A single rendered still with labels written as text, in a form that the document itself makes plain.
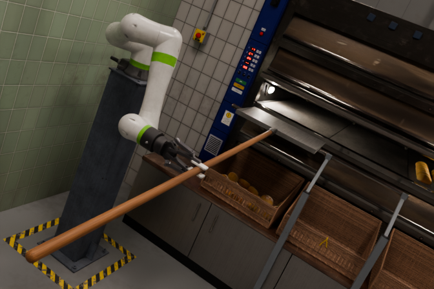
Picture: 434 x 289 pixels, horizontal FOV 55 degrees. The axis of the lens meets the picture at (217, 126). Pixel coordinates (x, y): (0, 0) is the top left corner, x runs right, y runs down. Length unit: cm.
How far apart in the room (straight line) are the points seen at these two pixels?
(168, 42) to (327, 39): 144
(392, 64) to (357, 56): 23
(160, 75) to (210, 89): 145
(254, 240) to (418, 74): 150
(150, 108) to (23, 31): 92
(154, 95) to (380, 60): 167
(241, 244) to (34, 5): 186
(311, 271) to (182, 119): 156
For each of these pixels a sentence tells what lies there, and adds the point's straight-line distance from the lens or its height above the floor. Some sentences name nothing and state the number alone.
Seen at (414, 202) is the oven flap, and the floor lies 106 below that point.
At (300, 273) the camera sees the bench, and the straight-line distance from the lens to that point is 273.
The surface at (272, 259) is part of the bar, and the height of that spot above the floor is 47.
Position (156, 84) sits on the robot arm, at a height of 131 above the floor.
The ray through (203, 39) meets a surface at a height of 145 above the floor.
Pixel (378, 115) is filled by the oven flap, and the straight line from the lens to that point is 296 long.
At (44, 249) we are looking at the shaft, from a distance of 104.
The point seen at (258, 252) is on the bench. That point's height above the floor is 43.
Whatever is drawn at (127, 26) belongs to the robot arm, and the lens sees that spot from 186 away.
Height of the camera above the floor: 173
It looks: 15 degrees down
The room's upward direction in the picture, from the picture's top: 23 degrees clockwise
